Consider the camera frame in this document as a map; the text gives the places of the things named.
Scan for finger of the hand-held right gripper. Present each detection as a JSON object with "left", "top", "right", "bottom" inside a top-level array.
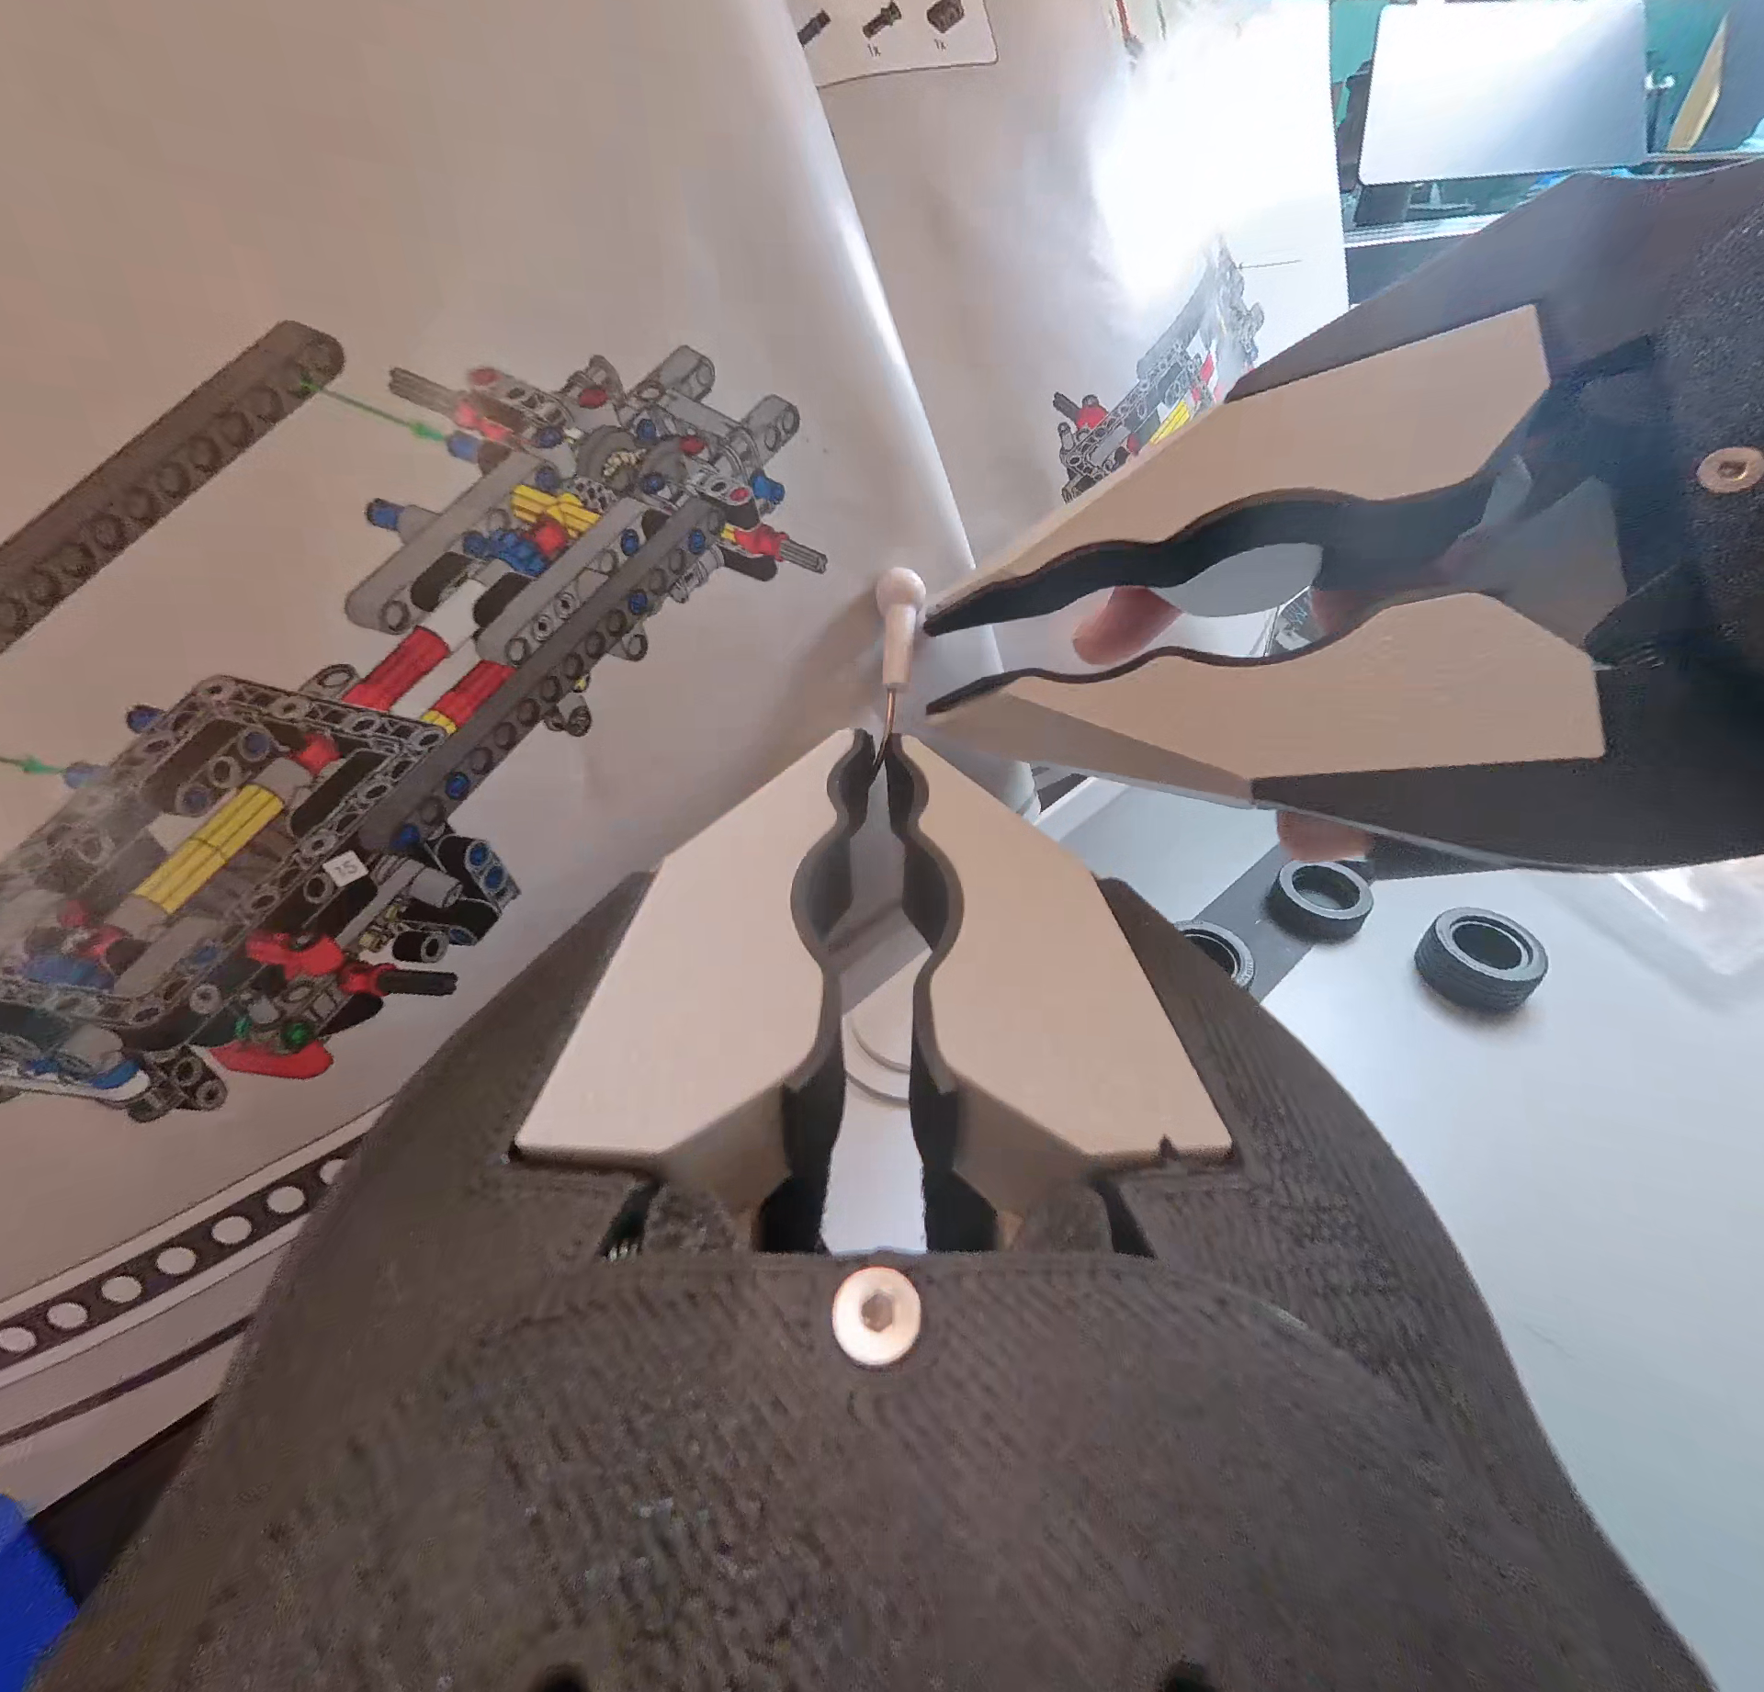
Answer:
[
  {"left": 924, "top": 594, "right": 1615, "bottom": 813},
  {"left": 924, "top": 301, "right": 1565, "bottom": 639}
]

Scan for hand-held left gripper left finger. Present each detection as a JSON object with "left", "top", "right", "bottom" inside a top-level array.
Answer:
[{"left": 512, "top": 732, "right": 888, "bottom": 1255}]

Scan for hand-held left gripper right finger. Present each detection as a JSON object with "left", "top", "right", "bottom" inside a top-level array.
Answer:
[{"left": 888, "top": 732, "right": 1235, "bottom": 1255}]

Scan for lego instruction booklet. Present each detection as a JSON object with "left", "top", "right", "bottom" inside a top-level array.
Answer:
[{"left": 0, "top": 0, "right": 1359, "bottom": 1446}]

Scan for black lego tire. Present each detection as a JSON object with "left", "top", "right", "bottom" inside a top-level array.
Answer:
[
  {"left": 1266, "top": 858, "right": 1378, "bottom": 944},
  {"left": 1176, "top": 917, "right": 1258, "bottom": 994},
  {"left": 1414, "top": 903, "right": 1550, "bottom": 1013}
]

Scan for person's right hand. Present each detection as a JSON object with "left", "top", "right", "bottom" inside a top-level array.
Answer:
[{"left": 1073, "top": 539, "right": 1465, "bottom": 868}]

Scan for pale monitor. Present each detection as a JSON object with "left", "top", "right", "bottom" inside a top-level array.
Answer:
[{"left": 1355, "top": 0, "right": 1652, "bottom": 193}]

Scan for blue plastic bin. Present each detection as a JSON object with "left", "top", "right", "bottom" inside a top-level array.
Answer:
[{"left": 0, "top": 1489, "right": 81, "bottom": 1692}]

